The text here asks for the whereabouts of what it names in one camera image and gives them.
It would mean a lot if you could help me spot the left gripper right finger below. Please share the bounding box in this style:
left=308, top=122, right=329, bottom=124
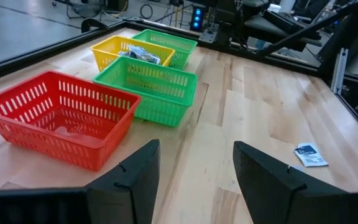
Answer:
left=233, top=141, right=347, bottom=224

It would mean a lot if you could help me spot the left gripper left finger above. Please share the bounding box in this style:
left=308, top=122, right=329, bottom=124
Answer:
left=85, top=139, right=161, bottom=224

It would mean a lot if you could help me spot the green plastic basket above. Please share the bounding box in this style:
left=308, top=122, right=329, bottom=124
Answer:
left=93, top=55, right=198, bottom=128
left=131, top=29, right=198, bottom=71

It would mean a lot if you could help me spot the red plastic basket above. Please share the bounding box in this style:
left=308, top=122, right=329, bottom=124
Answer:
left=0, top=70, right=142, bottom=172

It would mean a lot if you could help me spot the yellow plastic basket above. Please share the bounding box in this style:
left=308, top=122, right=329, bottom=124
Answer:
left=90, top=35, right=177, bottom=73

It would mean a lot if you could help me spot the silver aluminium strut plate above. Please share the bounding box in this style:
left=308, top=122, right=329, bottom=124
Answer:
left=331, top=47, right=350, bottom=95

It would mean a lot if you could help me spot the black cart bar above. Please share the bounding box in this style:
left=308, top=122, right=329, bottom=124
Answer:
left=255, top=0, right=358, bottom=57

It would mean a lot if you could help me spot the black power supply box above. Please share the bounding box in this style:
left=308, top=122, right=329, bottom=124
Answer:
left=190, top=6, right=205, bottom=32

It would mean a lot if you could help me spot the silver mounting bracket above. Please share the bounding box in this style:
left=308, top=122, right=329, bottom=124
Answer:
left=199, top=24, right=218, bottom=44

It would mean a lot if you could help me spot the black frame bracket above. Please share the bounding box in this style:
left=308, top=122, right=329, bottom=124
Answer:
left=81, top=17, right=109, bottom=34

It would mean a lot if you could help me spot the black floor cable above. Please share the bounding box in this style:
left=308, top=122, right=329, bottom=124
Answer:
left=139, top=2, right=154, bottom=20

